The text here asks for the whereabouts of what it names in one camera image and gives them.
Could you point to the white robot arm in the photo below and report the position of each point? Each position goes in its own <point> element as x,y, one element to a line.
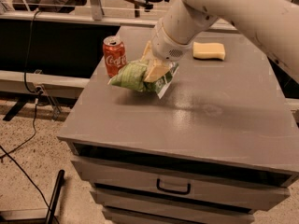
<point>271,25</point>

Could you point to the grey drawer cabinet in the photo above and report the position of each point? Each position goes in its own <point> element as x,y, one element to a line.
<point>222,126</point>

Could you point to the black drawer handle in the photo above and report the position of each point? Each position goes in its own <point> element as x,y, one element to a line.
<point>172,188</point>

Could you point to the yellow sponge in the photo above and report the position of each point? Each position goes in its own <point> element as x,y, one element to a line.
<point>207,51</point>

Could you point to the red coke can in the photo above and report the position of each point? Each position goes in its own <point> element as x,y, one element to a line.
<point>114,54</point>

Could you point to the black metal stand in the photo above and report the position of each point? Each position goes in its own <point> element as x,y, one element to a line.
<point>48,215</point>

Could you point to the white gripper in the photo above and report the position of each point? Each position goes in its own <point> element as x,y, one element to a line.
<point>164,48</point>

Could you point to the green jalapeno chip bag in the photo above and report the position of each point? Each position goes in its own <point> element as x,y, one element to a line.
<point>131,77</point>

